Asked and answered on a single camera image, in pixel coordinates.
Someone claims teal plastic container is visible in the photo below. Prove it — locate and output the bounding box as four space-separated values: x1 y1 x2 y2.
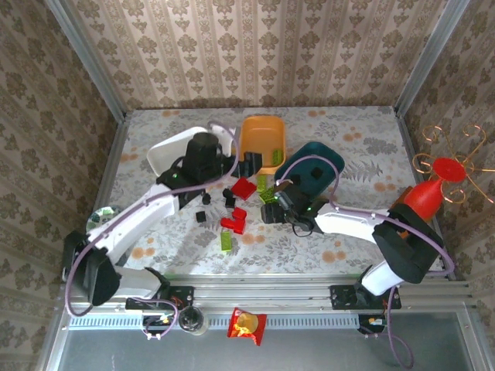
273 141 347 203

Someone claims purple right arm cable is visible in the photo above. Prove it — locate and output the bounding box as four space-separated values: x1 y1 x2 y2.
275 154 457 368

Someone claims gold wire ornament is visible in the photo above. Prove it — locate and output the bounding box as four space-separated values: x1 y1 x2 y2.
411 123 495 206

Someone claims orange brown wooden block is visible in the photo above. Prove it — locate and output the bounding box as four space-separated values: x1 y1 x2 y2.
395 186 415 241

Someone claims dark glass jar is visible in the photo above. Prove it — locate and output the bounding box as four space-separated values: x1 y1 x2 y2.
178 306 210 337

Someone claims red plastic goblet vase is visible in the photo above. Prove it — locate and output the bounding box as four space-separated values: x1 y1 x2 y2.
403 157 467 222

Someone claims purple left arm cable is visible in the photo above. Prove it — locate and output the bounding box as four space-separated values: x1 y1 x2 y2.
63 120 241 342

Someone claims long aluminium frame rail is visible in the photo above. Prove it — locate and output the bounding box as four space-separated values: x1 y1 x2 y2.
57 274 475 312

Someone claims red snack bag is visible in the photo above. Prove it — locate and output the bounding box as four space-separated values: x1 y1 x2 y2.
226 307 268 346

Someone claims aluminium corner post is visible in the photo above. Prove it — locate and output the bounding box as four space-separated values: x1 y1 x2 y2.
43 0 128 122
393 0 473 117

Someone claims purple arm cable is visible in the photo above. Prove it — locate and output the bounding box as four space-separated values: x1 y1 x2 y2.
63 120 241 342
275 154 457 368

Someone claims black controller box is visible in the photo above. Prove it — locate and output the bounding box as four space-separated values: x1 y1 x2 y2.
142 313 177 338
357 313 390 335

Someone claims white plastic container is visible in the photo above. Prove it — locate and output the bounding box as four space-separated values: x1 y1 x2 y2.
147 126 238 177

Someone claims slotted white cable duct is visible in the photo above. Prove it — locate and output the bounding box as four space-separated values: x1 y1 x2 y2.
67 311 365 332

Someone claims grey metal shelf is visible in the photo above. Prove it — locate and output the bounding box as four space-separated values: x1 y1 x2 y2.
46 302 483 371

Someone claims green patterned plate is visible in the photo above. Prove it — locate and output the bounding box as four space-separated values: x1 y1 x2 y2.
87 206 121 231

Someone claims orange plastic container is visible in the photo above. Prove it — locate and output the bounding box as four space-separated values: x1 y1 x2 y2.
238 114 288 177

